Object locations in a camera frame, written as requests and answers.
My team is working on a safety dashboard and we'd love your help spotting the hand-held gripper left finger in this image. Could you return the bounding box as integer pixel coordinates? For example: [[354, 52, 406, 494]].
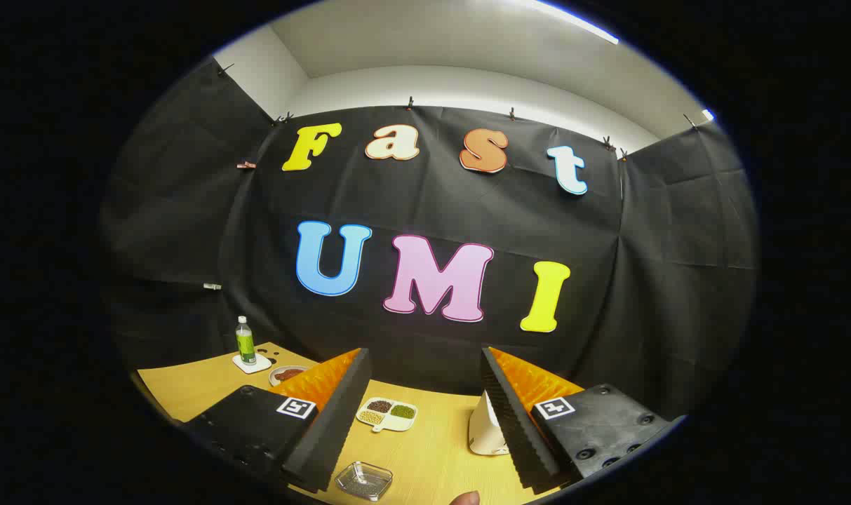
[[176, 347, 373, 494]]

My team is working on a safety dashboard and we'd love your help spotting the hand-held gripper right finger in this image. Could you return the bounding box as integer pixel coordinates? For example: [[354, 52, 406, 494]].
[[480, 345, 687, 495]]

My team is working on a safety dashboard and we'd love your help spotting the white toaster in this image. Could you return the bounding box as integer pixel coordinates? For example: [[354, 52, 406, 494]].
[[468, 390, 514, 457]]

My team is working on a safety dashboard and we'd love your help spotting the white divided tray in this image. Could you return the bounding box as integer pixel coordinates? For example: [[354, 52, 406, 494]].
[[356, 398, 419, 433]]

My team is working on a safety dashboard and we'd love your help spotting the perforated steel basket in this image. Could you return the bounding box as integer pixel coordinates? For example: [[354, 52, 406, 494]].
[[335, 461, 394, 501]]

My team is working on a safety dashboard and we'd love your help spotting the round plate with food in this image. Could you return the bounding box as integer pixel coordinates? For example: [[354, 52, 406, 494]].
[[269, 365, 310, 388]]

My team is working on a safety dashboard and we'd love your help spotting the white square coaster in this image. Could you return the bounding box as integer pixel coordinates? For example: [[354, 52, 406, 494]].
[[232, 353, 273, 374]]

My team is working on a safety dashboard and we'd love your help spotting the green drink bottle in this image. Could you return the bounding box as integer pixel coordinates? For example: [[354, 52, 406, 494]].
[[235, 316, 257, 365]]

